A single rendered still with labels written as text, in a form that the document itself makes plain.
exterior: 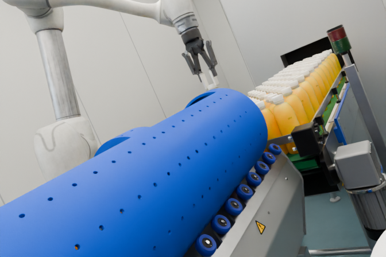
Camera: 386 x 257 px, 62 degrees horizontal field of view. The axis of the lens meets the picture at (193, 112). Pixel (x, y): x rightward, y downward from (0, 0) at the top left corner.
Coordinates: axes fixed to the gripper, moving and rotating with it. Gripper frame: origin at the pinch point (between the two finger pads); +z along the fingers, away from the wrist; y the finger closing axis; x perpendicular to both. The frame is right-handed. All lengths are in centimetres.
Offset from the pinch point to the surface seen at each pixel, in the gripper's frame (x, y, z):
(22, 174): 50, -250, 13
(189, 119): -50, 18, 7
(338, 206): 124, -7, 126
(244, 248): -55, 21, 38
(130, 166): -75, 19, 8
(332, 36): 23.2, 43.6, 3.2
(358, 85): 24, 46, 24
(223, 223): -57, 20, 30
